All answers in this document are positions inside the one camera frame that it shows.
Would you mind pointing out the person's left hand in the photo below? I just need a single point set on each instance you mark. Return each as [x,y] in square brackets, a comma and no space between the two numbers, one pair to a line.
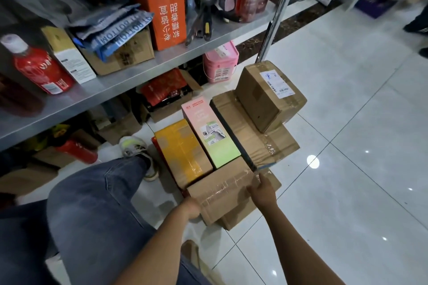
[191,208]

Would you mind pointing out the person's right hand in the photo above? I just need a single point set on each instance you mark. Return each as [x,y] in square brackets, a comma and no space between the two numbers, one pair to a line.
[266,193]

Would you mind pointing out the person's right thumb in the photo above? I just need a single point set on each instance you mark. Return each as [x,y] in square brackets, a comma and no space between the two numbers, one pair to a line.
[252,189]

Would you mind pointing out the taped brown cardboard box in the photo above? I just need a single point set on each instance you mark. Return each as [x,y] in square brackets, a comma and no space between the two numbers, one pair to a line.
[222,191]

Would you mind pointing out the person's right forearm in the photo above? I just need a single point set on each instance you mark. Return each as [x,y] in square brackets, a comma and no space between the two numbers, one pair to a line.
[301,244]

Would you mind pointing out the person's left forearm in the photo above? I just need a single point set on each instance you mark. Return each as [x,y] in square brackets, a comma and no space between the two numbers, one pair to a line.
[150,248]

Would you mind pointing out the plain brown cardboard box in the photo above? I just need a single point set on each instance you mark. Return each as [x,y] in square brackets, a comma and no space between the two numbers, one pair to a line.
[244,216]

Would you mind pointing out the large flat cardboard box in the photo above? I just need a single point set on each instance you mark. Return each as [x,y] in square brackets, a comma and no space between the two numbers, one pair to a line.
[254,143]

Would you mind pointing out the pink and green carton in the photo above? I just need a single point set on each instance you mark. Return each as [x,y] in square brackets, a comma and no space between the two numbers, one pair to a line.
[210,131]

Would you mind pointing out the yellow wrapped box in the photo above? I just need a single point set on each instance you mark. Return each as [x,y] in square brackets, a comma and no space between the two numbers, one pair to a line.
[182,151]

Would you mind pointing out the person's beige shoe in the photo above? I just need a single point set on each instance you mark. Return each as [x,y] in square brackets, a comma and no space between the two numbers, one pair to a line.
[197,261]

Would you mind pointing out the cardboard box with white label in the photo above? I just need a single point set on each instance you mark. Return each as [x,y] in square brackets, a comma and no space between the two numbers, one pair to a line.
[264,97]

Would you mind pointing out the open cardboard box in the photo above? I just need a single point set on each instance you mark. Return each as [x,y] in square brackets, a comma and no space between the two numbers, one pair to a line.
[174,107]

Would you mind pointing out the person's white green sneaker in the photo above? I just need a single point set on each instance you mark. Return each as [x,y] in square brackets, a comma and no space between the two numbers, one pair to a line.
[138,151]

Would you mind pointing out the red snack packet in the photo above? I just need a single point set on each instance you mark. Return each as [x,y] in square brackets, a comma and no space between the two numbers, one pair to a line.
[163,89]

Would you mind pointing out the small open brown carton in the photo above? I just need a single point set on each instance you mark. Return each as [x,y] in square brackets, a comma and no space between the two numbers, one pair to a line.
[117,124]

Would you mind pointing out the grey metal shelf rack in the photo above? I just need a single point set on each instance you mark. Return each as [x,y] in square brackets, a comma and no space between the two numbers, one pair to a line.
[140,71]

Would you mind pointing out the person's blue jeans leg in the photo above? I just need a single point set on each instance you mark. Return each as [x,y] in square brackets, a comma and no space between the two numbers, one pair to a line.
[90,221]

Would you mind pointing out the red fire extinguisher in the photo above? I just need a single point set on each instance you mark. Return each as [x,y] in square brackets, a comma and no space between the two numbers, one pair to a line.
[77,151]

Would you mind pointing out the cardboard box with packets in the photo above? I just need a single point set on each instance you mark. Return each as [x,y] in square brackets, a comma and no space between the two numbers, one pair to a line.
[123,54]

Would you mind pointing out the orange paper box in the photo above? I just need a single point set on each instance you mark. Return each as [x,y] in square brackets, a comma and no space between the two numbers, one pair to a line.
[163,11]

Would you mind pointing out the pile of blue grey packets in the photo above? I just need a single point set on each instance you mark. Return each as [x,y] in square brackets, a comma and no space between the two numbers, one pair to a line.
[107,29]

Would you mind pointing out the purple box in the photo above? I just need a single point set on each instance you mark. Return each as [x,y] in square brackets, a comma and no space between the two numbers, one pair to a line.
[376,2]

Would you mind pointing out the white and yellow carton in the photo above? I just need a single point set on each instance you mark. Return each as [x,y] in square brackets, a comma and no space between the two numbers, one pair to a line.
[72,56]

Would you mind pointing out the red plastic bottle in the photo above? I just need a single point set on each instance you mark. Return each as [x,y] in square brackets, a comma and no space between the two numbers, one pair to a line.
[36,67]

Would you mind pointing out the clear plastic package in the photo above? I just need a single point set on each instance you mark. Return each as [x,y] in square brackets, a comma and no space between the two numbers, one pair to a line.
[46,2]

